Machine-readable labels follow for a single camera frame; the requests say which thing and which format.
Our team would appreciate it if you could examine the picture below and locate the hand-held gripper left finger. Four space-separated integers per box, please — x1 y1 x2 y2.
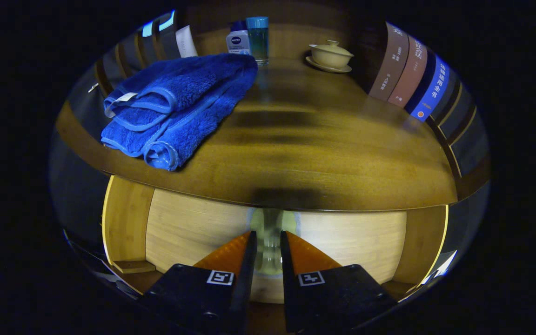
138 230 258 333

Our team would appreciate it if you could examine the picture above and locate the beige lidded teacup with saucer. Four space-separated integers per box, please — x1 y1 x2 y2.
305 40 355 74

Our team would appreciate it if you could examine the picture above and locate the white bottle with blue cap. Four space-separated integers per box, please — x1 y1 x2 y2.
226 21 252 56

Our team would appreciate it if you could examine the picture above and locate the wooden cabinet with slatted shelf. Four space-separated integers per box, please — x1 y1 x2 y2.
55 0 491 305

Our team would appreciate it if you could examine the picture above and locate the teal clear bottle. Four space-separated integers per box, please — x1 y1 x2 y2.
246 16 269 67

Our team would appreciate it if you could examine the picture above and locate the folded blue towel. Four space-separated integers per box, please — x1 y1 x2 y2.
100 53 258 172

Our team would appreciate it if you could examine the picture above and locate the white tube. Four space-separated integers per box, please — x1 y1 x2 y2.
175 26 199 59

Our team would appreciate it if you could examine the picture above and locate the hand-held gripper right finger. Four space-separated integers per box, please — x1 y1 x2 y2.
280 230 399 333

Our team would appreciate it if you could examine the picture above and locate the blue book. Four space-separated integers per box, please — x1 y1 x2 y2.
405 51 451 122

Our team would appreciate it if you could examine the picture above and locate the reddish brown book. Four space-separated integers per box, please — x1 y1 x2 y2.
388 36 429 107

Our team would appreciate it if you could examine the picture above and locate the wooden countertop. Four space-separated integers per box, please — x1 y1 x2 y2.
55 56 458 212

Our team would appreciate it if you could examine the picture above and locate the dark brown book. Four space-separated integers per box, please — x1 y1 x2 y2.
368 21 410 102

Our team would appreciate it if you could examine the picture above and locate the wooden drawer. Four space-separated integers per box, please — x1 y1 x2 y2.
102 174 450 308

